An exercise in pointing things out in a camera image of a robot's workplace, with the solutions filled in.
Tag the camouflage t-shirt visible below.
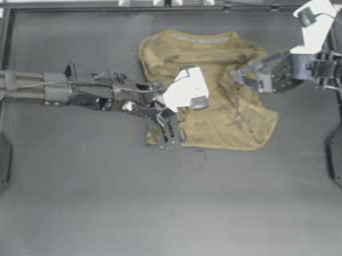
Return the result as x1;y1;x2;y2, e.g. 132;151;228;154
138;29;280;152

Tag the black rounded side post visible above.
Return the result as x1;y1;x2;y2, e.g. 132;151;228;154
328;128;342;188
0;133;14;193

